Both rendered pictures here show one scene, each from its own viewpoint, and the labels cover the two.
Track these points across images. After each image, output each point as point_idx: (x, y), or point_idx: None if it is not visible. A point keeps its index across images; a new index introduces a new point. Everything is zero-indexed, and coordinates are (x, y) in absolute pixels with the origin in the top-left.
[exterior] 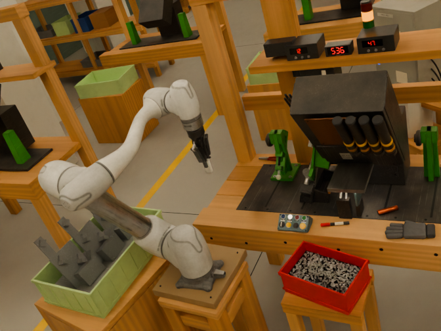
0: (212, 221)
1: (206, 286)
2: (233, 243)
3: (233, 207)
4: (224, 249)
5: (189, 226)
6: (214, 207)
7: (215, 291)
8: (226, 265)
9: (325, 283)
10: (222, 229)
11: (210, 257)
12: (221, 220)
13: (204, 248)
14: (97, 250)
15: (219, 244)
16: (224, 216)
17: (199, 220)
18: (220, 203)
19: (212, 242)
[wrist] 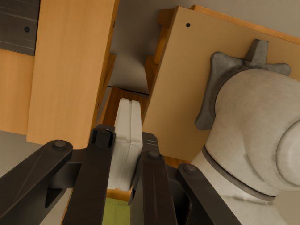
0: (80, 106)
1: (285, 74)
2: (108, 55)
3: (16, 68)
4: (172, 60)
5: (298, 136)
6: (17, 117)
7: (289, 54)
8: (223, 45)
9: None
10: (101, 80)
11: (259, 71)
12: (78, 85)
13: (296, 82)
14: None
15: (102, 87)
16: (61, 82)
17: (76, 138)
18: (3, 105)
19: (99, 102)
